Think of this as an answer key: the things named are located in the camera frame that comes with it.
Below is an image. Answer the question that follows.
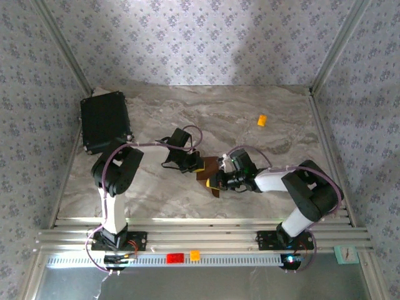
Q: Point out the brown square paper sheet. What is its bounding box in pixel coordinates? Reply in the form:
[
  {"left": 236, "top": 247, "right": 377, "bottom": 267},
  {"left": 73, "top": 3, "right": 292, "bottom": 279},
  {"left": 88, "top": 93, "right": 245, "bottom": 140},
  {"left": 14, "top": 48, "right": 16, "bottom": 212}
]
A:
[{"left": 196, "top": 156, "right": 226, "bottom": 199}]

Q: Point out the black hard case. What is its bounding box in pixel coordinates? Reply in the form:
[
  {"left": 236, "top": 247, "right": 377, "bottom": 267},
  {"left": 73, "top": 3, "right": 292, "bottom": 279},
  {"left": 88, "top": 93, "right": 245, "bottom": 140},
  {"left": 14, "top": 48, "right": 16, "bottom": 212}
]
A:
[{"left": 79, "top": 91, "right": 134, "bottom": 156}]

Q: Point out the black right controller board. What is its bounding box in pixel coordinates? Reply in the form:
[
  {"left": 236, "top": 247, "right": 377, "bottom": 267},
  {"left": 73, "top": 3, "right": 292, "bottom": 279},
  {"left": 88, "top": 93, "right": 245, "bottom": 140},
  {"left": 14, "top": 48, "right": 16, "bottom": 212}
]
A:
[{"left": 279, "top": 253, "right": 306, "bottom": 271}]

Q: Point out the black controller board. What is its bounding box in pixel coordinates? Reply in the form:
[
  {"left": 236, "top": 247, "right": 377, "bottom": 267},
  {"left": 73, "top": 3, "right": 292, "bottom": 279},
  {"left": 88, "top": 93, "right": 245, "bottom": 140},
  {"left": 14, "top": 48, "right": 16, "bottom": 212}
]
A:
[
  {"left": 104, "top": 254, "right": 138, "bottom": 271},
  {"left": 279, "top": 253, "right": 306, "bottom": 271}
]

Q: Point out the black left controller board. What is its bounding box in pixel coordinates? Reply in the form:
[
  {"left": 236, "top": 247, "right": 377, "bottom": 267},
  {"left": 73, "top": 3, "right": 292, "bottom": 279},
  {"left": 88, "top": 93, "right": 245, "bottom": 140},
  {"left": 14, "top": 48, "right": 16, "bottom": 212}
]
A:
[{"left": 104, "top": 254, "right": 138, "bottom": 271}]

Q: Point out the small teal clock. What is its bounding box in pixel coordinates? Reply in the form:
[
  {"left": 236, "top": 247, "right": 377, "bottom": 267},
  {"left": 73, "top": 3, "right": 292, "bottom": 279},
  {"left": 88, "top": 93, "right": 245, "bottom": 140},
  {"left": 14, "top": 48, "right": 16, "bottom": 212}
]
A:
[{"left": 334, "top": 245, "right": 359, "bottom": 266}]

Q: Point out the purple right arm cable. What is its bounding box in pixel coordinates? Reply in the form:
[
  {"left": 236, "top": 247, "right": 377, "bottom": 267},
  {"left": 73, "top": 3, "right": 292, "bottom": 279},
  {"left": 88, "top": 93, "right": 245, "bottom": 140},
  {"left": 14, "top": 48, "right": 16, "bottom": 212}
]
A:
[{"left": 226, "top": 145, "right": 341, "bottom": 273}]

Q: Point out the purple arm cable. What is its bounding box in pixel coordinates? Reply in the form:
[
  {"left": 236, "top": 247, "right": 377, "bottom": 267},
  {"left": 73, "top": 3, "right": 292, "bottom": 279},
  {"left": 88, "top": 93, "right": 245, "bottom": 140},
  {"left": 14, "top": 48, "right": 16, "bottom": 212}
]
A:
[
  {"left": 86, "top": 124, "right": 204, "bottom": 276},
  {"left": 226, "top": 145, "right": 341, "bottom": 273}
]

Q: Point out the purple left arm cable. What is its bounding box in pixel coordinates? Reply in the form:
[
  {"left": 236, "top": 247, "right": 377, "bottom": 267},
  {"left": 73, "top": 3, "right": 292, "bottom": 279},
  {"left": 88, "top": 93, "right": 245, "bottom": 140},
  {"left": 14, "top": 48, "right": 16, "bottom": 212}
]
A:
[{"left": 86, "top": 124, "right": 204, "bottom": 276}]

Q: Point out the aluminium rail frame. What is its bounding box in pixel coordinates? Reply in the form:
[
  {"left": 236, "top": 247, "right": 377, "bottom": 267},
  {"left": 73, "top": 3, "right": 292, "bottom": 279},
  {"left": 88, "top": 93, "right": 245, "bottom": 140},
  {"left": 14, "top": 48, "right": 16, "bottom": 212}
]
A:
[{"left": 36, "top": 217, "right": 374, "bottom": 256}]

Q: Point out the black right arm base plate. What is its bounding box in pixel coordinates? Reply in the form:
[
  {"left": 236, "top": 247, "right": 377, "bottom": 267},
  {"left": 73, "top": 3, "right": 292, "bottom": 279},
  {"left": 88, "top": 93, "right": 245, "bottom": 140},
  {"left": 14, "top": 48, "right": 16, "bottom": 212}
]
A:
[{"left": 256, "top": 230, "right": 315, "bottom": 251}]

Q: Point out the grey slotted cable duct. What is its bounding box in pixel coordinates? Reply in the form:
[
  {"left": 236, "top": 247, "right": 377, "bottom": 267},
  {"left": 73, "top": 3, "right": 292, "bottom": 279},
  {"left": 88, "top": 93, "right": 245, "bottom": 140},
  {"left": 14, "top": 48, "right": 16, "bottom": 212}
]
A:
[{"left": 46, "top": 253, "right": 284, "bottom": 268}]

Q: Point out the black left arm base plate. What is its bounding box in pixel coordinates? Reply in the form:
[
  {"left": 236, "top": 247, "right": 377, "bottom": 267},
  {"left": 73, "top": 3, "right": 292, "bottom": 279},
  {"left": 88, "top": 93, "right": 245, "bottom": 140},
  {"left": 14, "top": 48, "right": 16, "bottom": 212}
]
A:
[{"left": 91, "top": 230, "right": 148, "bottom": 253}]

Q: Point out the aluminium side rail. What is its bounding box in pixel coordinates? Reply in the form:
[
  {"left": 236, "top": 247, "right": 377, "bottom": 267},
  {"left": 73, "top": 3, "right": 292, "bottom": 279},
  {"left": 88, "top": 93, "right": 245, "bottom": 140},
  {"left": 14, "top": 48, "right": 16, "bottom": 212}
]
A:
[
  {"left": 307, "top": 89, "right": 357, "bottom": 228},
  {"left": 48, "top": 124, "right": 85, "bottom": 228}
]

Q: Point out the aluminium corner post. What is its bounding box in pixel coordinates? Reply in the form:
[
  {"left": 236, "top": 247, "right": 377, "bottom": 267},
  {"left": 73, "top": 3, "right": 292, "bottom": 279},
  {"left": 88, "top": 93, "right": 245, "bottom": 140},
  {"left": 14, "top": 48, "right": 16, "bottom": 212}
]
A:
[
  {"left": 311, "top": 0, "right": 374, "bottom": 93},
  {"left": 32, "top": 0, "right": 94, "bottom": 96}
]

